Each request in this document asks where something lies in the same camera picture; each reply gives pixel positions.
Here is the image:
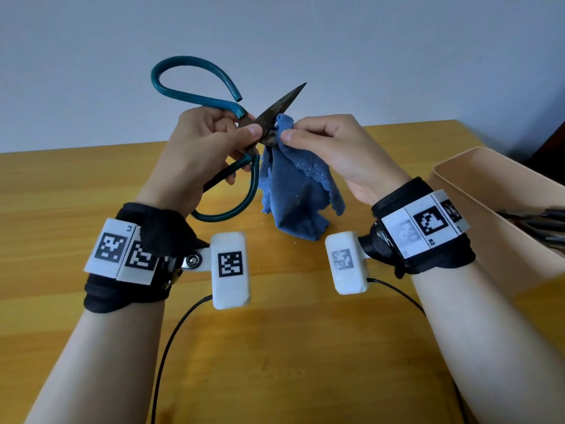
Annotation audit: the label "person's left hand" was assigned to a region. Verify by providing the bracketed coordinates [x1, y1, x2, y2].
[134, 106, 265, 218]

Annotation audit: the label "person's right hand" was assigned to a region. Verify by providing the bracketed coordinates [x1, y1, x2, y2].
[280, 114, 412, 206]

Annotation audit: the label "blue microfibre cloth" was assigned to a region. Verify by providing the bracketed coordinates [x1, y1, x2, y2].
[258, 113, 346, 242]

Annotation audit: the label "teal handled scissors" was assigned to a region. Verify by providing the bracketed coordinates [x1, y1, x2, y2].
[151, 56, 308, 223]

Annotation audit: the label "person's left forearm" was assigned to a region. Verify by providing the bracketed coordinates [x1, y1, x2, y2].
[24, 299, 166, 424]

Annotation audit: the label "person's right forearm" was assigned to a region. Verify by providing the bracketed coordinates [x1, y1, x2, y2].
[411, 259, 565, 424]

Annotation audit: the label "black left wrist band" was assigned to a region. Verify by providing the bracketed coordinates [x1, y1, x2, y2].
[83, 202, 211, 314]

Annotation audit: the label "black wrist band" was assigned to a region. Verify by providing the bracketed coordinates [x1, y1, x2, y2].
[358, 176, 477, 280]
[83, 202, 211, 314]

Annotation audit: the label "white right wrist marker plate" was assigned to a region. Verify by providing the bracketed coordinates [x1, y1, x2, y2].
[380, 189, 470, 258]

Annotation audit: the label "white wrist marker plate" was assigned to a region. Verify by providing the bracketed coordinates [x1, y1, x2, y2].
[84, 218, 160, 286]
[380, 189, 470, 258]

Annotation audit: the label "white left wrist marker plate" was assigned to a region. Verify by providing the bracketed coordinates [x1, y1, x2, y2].
[84, 218, 160, 286]

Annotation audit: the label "black right wrist band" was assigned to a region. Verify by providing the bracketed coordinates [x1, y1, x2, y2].
[358, 176, 477, 280]

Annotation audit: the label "beige plastic bin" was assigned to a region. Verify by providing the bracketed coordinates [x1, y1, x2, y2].
[427, 146, 565, 299]

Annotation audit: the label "dark furniture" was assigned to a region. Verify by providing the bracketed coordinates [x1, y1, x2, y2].
[524, 121, 565, 187]

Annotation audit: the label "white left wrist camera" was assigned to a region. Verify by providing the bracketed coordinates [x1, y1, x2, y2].
[210, 231, 252, 311]

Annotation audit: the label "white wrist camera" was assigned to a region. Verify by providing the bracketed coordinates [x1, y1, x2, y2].
[210, 231, 252, 311]
[325, 231, 371, 296]

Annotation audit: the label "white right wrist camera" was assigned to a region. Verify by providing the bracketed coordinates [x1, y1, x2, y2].
[325, 231, 371, 296]

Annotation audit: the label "black right camera cable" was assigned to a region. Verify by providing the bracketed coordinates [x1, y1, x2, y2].
[367, 278, 469, 424]

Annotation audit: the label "black camera cable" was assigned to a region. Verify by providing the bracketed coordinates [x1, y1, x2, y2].
[149, 294, 214, 424]
[367, 278, 469, 424]

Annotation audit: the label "black left camera cable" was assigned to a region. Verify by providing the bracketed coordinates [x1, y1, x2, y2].
[149, 294, 214, 424]

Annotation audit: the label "black handled tool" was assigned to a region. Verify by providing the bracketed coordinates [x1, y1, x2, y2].
[514, 220, 565, 253]
[496, 208, 565, 222]

